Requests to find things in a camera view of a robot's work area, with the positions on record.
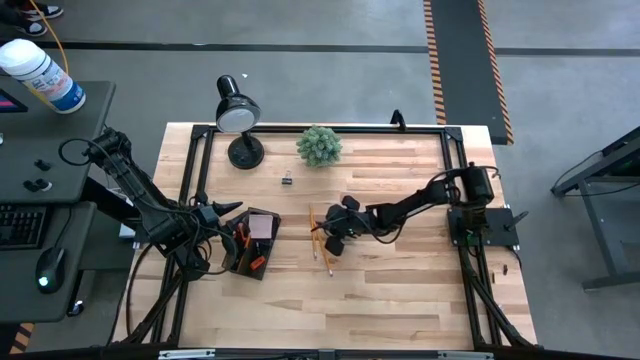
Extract dark grey side desk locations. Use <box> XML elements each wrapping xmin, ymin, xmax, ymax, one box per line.
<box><xmin>0</xmin><ymin>79</ymin><xmax>118</xmax><ymax>324</ymax></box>

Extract black mesh desk organizer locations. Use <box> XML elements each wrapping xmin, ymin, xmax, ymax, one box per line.
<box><xmin>220</xmin><ymin>206</ymin><xmax>283</xmax><ymax>282</ymax></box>

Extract black curved frame bracket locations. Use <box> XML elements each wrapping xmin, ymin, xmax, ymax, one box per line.
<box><xmin>389</xmin><ymin>108</ymin><xmax>408</xmax><ymax>133</ymax></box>

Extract black desk lamp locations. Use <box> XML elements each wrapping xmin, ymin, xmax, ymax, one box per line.
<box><xmin>214</xmin><ymin>74</ymin><xmax>266</xmax><ymax>171</ymax></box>

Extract potted green succulent plant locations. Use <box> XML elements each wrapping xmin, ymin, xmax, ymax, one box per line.
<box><xmin>295</xmin><ymin>124</ymin><xmax>345</xmax><ymax>169</ymax></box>

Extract black aluminium table frame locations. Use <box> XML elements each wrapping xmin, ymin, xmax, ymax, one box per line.
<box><xmin>106</xmin><ymin>123</ymin><xmax>540</xmax><ymax>360</ymax></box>

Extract tablet screen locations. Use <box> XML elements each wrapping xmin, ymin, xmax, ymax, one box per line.
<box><xmin>0</xmin><ymin>88</ymin><xmax>30</xmax><ymax>115</ymax></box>

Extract pink sticky note pad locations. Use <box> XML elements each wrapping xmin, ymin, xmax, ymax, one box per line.
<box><xmin>247</xmin><ymin>213</ymin><xmax>275</xmax><ymax>241</ymax></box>

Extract dark metal table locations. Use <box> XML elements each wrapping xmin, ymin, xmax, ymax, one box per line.
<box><xmin>549</xmin><ymin>124</ymin><xmax>640</xmax><ymax>292</ymax></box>

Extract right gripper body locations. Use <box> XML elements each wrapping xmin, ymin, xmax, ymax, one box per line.
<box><xmin>323</xmin><ymin>194</ymin><xmax>377</xmax><ymax>258</ymax></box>

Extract white wipes canister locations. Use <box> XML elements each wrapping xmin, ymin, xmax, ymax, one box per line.
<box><xmin>0</xmin><ymin>38</ymin><xmax>88</xmax><ymax>116</ymax></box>

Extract person's shoe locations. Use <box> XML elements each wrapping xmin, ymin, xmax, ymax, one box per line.
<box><xmin>18</xmin><ymin>1</ymin><xmax>65</xmax><ymax>22</ymax></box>
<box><xmin>13</xmin><ymin>18</ymin><xmax>49</xmax><ymax>38</ymax></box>

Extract black floor mat striped edges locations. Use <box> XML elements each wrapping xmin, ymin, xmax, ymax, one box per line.
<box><xmin>422</xmin><ymin>0</ymin><xmax>516</xmax><ymax>147</ymax></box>

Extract yellow cable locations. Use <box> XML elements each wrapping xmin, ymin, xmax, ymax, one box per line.
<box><xmin>28</xmin><ymin>0</ymin><xmax>70</xmax><ymax>110</ymax></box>

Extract black keyboard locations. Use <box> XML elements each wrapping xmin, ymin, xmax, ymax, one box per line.
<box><xmin>0</xmin><ymin>201</ymin><xmax>50</xmax><ymax>252</ymax></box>

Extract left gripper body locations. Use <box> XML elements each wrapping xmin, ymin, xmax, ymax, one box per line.
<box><xmin>177</xmin><ymin>191</ymin><xmax>225</xmax><ymax>282</ymax></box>

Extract black computer mouse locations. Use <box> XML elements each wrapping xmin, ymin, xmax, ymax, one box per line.
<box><xmin>34</xmin><ymin>245</ymin><xmax>68</xmax><ymax>295</ymax></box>

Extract silver frame bracket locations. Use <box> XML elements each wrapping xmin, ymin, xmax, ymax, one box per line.
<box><xmin>158</xmin><ymin>349</ymin><xmax>217</xmax><ymax>360</ymax></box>
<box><xmin>436</xmin><ymin>351</ymin><xmax>495</xmax><ymax>360</ymax></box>

